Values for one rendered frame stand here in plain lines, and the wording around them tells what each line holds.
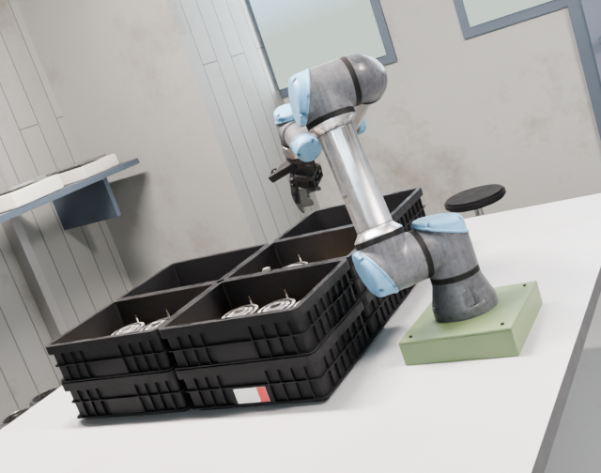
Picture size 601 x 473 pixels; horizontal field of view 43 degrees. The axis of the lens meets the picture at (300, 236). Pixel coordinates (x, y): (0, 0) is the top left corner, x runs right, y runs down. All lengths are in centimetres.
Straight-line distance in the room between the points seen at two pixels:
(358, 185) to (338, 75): 25
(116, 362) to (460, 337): 86
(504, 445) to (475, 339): 35
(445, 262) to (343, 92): 44
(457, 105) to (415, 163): 42
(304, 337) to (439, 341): 29
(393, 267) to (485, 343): 25
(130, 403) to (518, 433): 103
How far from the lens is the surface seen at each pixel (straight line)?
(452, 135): 433
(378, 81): 177
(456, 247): 172
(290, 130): 213
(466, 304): 174
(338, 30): 443
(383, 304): 203
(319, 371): 170
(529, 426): 142
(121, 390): 205
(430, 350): 172
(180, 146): 419
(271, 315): 166
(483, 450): 139
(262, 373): 176
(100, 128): 451
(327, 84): 171
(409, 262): 169
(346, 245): 219
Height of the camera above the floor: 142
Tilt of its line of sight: 12 degrees down
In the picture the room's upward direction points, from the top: 19 degrees counter-clockwise
